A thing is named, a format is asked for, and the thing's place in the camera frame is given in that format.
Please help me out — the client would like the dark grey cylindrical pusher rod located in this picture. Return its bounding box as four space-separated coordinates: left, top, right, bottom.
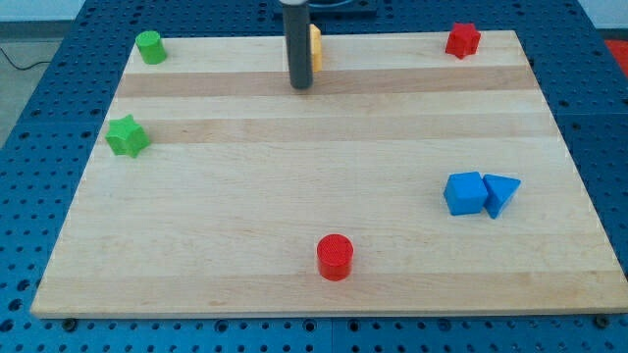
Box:
281 0 313 90

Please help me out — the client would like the red star block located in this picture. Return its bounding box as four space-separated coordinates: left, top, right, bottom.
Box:
445 23 481 59

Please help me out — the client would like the wooden board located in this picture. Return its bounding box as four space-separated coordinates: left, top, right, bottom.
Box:
31 30 627 319

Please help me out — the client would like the green star block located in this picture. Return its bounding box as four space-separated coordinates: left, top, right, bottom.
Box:
105 115 151 158

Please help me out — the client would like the yellow block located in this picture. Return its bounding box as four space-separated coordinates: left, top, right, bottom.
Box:
309 24 323 73

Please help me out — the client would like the green cylinder block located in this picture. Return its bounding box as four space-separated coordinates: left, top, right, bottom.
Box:
134 30 167 65

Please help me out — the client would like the red cylinder block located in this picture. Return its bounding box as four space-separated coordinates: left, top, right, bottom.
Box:
316 233 354 281

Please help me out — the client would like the blue cube block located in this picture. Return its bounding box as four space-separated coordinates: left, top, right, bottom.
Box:
444 172 489 216

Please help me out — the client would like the blue triangle block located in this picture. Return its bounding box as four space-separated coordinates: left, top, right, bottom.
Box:
483 174 521 219

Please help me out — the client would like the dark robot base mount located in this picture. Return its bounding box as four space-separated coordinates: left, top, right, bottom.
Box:
272 0 379 22

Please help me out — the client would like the black cable on floor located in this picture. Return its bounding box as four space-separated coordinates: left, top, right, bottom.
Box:
0 46 53 72

